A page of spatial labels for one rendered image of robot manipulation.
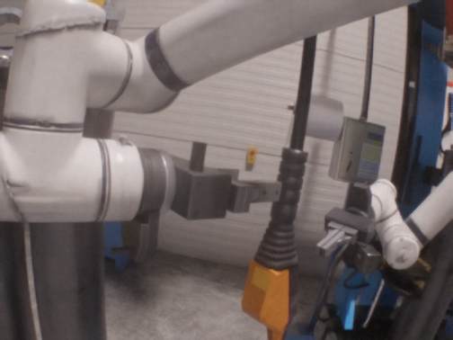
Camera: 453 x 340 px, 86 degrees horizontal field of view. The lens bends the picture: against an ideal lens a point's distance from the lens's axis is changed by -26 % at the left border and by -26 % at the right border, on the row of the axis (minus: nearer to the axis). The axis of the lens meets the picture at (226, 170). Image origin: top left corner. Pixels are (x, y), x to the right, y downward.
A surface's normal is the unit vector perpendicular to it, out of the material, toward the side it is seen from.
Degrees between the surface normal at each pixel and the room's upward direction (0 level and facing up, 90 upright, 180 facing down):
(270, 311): 90
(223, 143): 90
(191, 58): 127
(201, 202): 90
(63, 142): 89
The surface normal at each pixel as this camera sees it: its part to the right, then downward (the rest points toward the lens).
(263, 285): -0.76, -0.04
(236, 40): -0.04, 0.71
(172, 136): -0.10, 0.12
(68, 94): 0.87, 0.20
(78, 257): 0.66, 0.21
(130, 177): 0.64, -0.13
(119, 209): 0.50, 0.59
